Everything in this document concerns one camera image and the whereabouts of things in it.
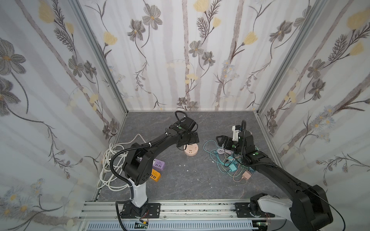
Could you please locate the teal usb cable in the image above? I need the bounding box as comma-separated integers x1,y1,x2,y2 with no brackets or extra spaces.
203,140,246,175

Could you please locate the pink usb cable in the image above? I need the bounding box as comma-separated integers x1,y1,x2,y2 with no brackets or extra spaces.
232,161,252,183

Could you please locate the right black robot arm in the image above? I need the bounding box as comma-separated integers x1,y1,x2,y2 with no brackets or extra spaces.
216,120,336,231

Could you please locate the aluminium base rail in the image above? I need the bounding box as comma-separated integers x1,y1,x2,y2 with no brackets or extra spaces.
76,198,298,231

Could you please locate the white coiled power cable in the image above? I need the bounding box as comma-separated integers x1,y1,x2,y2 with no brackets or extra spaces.
96,143,136,192

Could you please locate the orange power strip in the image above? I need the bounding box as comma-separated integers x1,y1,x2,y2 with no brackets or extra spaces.
150,169,161,182

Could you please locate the purple power strip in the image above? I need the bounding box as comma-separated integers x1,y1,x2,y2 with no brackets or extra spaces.
152,159,165,171

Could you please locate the teal charger plug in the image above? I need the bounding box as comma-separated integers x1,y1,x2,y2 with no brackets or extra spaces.
228,164,238,173

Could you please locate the pink charger plug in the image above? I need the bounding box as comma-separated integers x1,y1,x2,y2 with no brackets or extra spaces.
242,170,252,181

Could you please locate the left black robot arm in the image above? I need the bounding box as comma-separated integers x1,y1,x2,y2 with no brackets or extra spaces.
109,111,199,220

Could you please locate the round pink power socket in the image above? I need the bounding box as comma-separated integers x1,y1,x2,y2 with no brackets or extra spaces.
184,143,199,157

